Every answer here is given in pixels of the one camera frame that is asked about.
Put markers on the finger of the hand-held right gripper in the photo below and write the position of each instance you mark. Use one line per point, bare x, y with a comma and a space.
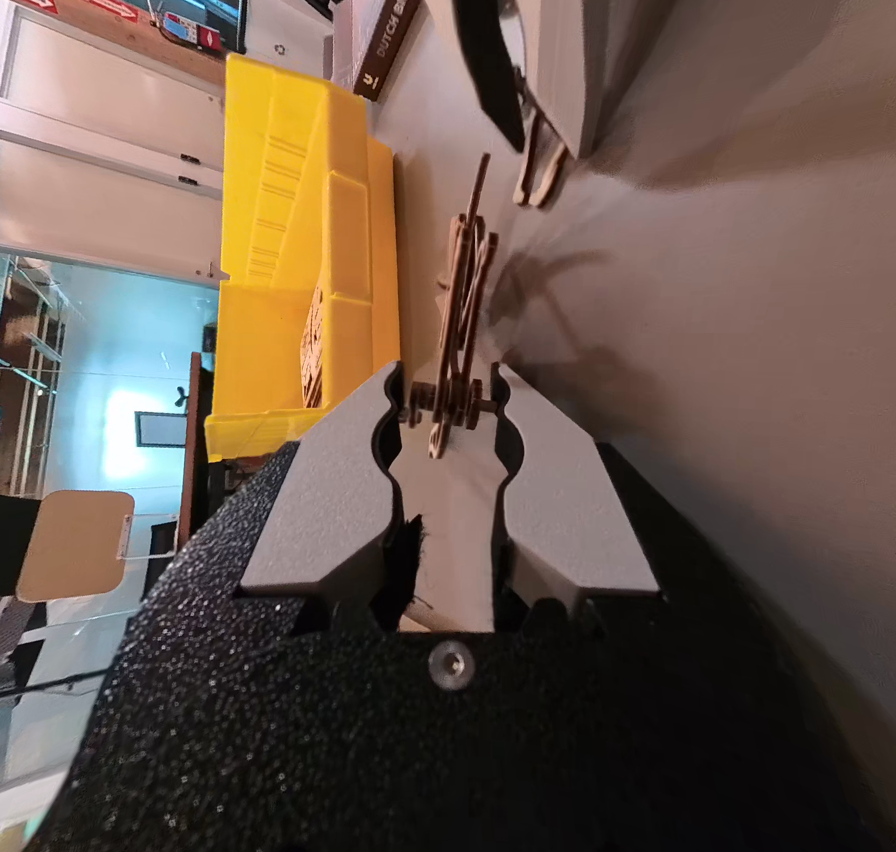
490, 54
560, 47

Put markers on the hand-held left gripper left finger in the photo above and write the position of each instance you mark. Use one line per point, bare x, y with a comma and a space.
329, 509

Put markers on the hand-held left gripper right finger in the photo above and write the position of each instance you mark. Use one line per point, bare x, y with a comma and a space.
567, 516

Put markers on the wooden bicycle fork piece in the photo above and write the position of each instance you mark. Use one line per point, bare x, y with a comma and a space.
539, 174

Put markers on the wooden bicycle frame model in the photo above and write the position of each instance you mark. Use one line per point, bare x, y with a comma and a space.
462, 320

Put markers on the brown cardboard box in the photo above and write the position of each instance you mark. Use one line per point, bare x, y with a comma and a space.
381, 19

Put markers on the brown wooden board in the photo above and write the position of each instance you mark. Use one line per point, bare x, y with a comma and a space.
196, 446

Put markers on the stack of wooden part sheets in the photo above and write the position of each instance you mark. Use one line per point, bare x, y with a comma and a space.
313, 348

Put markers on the white container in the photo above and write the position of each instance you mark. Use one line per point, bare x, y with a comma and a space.
283, 26

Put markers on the tan chair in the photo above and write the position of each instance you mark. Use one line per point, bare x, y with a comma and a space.
73, 544

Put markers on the yellow plastic bin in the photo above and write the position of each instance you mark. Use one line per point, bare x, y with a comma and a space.
301, 236

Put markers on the white cabinet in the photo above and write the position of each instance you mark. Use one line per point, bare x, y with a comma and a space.
105, 96

